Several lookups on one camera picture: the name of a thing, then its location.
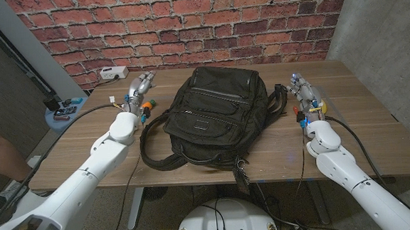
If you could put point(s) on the grey sneaker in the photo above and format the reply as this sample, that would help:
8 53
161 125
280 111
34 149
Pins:
3 200

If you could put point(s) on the yellow banana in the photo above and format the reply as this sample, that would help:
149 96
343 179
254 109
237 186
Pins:
324 106

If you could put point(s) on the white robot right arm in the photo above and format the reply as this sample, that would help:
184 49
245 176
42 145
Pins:
355 177

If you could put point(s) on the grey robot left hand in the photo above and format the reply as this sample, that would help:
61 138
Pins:
139 90

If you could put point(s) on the orange toy carrot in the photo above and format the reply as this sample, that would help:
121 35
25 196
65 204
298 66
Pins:
148 105

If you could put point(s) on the black luggage tag with keyring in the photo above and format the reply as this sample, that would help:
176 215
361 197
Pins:
242 177

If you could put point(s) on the white power strip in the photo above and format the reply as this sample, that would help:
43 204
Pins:
111 73

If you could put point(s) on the small black cup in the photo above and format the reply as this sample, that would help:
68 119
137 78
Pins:
51 103

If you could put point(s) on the small blue gadget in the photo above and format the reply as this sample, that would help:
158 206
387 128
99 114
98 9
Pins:
76 100

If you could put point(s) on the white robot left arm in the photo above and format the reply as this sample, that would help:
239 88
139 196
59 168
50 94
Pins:
70 187

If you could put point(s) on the black fabric backpack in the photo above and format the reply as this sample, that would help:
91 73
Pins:
212 118

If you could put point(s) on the printed brick wall backdrop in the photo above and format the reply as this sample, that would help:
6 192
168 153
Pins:
185 27

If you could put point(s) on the blue round stool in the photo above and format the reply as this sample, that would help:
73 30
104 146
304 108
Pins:
61 125

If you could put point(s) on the grey metal table leg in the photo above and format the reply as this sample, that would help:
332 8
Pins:
136 208
318 201

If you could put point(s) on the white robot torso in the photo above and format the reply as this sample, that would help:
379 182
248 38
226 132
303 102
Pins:
229 220

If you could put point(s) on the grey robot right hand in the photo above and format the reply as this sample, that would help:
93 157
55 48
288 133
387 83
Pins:
305 94

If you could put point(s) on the small red flat item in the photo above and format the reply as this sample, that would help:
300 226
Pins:
62 118

